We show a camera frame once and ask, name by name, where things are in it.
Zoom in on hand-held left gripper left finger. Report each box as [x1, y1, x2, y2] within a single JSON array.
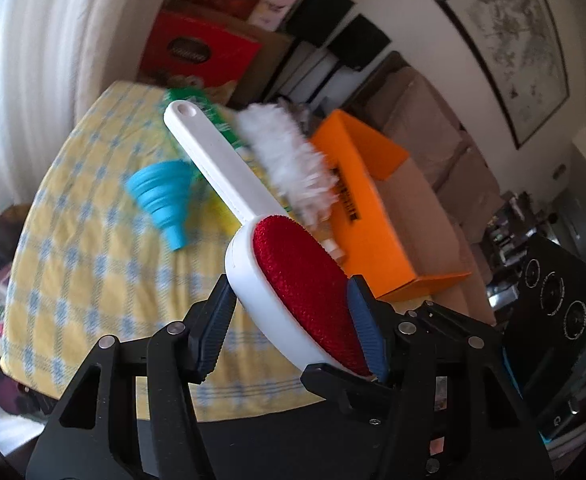
[[25, 275, 238, 480]]

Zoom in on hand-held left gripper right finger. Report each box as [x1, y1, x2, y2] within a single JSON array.
[[300, 274, 556, 480]]

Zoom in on orange cardboard box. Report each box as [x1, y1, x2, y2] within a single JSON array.
[[309, 109, 474, 303]]

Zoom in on blue collapsible funnel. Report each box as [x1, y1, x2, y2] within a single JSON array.
[[127, 159, 198, 252]]

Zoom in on white lint brush red pad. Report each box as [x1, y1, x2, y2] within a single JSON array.
[[164, 101, 374, 378]]

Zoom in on white fluffy duster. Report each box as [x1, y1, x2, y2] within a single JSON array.
[[237, 102, 344, 256]]

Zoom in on green and yellow carton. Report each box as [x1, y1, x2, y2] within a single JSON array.
[[165, 86, 298, 233]]

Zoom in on yellow checked tablecloth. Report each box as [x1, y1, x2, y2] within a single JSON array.
[[0, 80, 334, 421]]

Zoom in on beige cushioned sofa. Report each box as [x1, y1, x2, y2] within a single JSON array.
[[348, 52, 504, 326]]

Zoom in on brown cardboard box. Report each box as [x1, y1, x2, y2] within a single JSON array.
[[163, 2, 298, 111]]

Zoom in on black speaker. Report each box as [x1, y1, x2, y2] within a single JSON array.
[[285, 0, 356, 46], [328, 14, 391, 73]]

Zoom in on white curtain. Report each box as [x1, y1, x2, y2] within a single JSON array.
[[0, 0, 184, 241]]

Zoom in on white tissue roll pack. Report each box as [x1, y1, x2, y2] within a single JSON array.
[[255, 0, 304, 31]]

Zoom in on framed wall picture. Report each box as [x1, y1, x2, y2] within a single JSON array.
[[435, 0, 571, 150]]

